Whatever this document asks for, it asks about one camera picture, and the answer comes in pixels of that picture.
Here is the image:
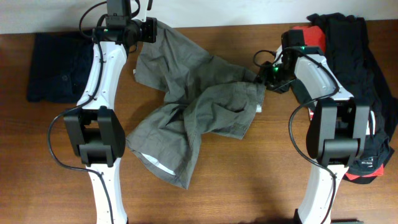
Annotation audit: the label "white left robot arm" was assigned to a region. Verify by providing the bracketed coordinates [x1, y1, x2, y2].
[63, 17, 157, 224]

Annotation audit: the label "dark navy folded garment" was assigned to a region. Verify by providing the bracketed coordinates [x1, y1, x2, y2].
[26, 32, 93, 103]

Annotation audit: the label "red garment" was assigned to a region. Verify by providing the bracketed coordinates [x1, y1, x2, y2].
[293, 26, 384, 184]

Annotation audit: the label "black garment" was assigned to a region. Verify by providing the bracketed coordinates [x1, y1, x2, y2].
[307, 13, 397, 184]

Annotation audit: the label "grey cargo shorts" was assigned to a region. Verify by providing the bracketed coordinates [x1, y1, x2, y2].
[126, 22, 266, 189]

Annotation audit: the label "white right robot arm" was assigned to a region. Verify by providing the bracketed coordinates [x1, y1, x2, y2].
[257, 29, 374, 223]

